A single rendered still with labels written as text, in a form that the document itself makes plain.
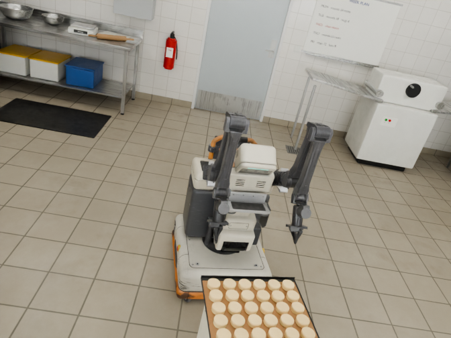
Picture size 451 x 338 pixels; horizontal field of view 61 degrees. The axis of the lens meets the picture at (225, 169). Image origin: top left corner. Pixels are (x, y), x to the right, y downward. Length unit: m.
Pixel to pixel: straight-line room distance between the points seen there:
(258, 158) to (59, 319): 1.50
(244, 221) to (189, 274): 0.49
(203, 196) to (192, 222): 0.21
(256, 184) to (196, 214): 0.56
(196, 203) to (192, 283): 0.51
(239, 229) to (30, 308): 1.33
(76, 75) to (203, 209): 3.28
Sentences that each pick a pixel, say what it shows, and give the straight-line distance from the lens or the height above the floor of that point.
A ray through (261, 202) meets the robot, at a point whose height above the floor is 0.82.
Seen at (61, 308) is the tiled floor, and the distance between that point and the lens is 2.64.
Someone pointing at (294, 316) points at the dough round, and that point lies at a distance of 1.55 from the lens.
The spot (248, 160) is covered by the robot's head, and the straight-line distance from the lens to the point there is 2.04.
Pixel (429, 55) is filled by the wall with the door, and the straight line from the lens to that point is 6.23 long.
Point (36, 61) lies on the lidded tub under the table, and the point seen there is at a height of 0.45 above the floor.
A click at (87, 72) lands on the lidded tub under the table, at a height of 0.44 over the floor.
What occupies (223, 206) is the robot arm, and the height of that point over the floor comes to 0.97.
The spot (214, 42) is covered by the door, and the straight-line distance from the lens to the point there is 5.59.
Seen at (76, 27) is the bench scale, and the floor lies 0.95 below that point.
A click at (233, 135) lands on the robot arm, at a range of 1.75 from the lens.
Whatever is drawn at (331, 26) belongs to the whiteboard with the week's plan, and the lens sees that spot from 5.67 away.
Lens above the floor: 1.99
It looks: 28 degrees down
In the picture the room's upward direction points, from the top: 13 degrees clockwise
